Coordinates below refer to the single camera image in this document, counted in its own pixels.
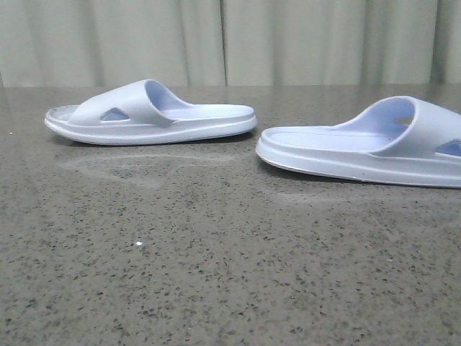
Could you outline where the beige pleated curtain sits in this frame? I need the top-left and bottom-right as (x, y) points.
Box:
(1, 1), (460, 87)

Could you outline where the light blue right-side slipper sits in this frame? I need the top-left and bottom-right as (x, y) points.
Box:
(256, 96), (460, 187)

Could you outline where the light blue left-side slipper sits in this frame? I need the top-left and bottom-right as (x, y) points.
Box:
(45, 79), (256, 146)

